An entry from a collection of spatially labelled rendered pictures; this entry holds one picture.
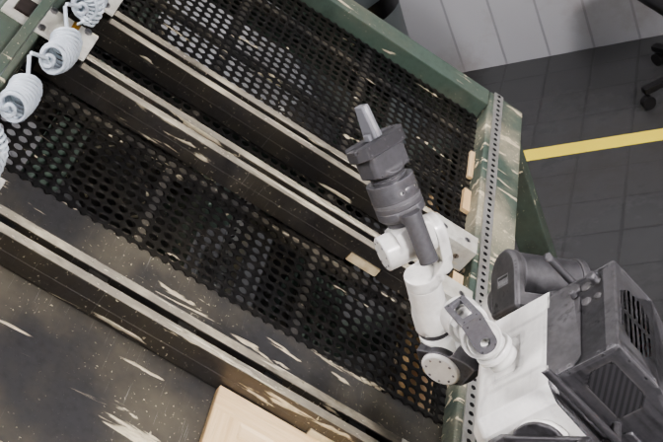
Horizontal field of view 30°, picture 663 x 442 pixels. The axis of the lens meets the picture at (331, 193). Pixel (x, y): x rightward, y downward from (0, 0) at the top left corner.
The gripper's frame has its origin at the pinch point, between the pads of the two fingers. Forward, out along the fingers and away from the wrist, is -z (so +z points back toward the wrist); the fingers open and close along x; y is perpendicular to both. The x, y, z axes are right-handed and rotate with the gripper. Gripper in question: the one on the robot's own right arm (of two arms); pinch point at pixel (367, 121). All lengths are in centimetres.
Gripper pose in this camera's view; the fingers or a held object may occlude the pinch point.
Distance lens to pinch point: 214.8
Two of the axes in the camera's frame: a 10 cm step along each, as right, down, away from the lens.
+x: -7.0, 4.3, -5.7
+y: -6.2, 0.4, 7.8
